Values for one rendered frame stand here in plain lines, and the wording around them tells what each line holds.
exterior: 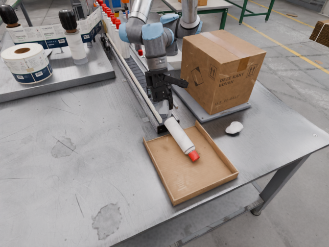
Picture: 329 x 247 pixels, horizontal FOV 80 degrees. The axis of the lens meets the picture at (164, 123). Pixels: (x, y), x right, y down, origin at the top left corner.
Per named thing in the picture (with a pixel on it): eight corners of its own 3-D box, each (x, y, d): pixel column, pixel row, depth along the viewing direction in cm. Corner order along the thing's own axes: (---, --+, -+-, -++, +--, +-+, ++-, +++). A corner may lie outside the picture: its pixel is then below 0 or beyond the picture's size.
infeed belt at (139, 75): (95, 21, 196) (94, 17, 193) (104, 20, 198) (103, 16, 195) (160, 132, 88) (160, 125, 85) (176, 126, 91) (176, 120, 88)
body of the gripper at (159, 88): (148, 99, 82) (142, 70, 76) (167, 94, 84) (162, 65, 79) (154, 104, 75) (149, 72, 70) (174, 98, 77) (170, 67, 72)
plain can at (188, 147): (161, 122, 83) (189, 163, 75) (170, 114, 81) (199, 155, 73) (166, 124, 87) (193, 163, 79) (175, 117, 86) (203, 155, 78)
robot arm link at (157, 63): (161, 54, 77) (170, 55, 70) (163, 66, 79) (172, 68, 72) (143, 58, 75) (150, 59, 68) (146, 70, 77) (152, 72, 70)
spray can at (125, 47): (122, 56, 133) (116, 23, 118) (129, 55, 134) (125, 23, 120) (123, 60, 129) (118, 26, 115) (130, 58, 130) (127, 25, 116)
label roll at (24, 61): (55, 78, 113) (44, 53, 103) (15, 87, 106) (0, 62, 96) (50, 63, 126) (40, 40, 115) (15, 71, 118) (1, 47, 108)
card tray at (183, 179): (143, 142, 85) (142, 136, 82) (195, 125, 92) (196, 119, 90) (173, 206, 65) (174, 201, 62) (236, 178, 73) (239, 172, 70)
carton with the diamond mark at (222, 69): (179, 84, 114) (182, 36, 95) (213, 75, 121) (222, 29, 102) (210, 115, 94) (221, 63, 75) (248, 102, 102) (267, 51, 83)
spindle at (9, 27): (20, 51, 135) (-5, 4, 115) (34, 49, 138) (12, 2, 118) (19, 57, 129) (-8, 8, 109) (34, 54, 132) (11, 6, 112)
